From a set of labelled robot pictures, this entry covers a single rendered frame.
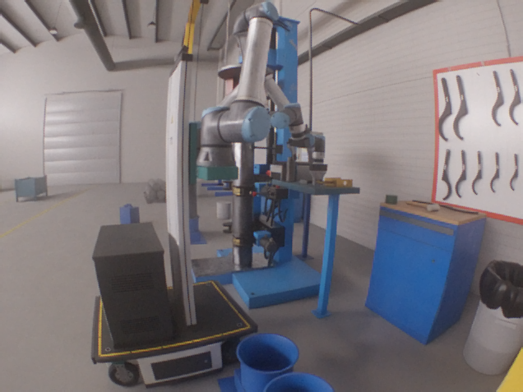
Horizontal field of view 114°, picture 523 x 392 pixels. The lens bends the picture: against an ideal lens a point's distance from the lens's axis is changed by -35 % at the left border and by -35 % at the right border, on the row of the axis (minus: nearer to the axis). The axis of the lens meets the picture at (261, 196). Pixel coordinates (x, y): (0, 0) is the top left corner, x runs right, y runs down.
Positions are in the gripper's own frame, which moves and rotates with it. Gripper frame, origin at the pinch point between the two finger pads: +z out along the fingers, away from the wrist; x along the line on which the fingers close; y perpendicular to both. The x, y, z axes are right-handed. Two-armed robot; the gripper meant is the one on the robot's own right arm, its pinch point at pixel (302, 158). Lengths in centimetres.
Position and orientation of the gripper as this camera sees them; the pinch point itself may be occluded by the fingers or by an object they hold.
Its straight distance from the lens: 159.1
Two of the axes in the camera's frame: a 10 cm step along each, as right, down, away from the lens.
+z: 2.3, 8.6, 4.7
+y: -7.5, 4.6, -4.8
